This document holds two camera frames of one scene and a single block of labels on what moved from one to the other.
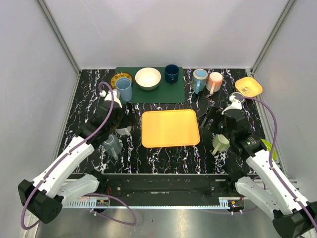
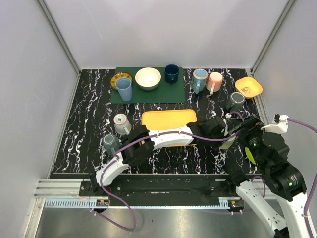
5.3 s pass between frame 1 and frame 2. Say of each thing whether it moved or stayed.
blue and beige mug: stayed
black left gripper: moved
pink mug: stayed
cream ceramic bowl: stayed
